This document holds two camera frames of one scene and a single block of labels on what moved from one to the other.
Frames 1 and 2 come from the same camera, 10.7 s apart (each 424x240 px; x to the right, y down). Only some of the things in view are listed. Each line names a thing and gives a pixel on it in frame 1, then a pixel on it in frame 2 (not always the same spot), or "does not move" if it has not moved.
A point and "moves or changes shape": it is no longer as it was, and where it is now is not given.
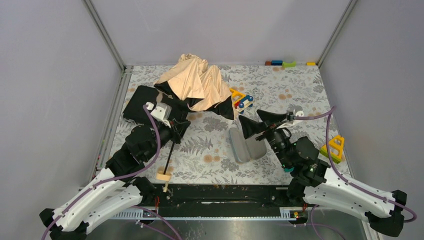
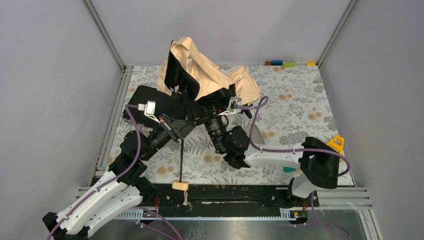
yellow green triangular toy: [336, 147] does not move
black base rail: [215, 201] does not move
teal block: [287, 170] does not move
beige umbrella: [198, 85] moves or changes shape
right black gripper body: [263, 131] to [209, 112]
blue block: [277, 62] does not move
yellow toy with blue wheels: [241, 101] to [247, 112]
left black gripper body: [176, 129] does not move
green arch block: [289, 65] does not move
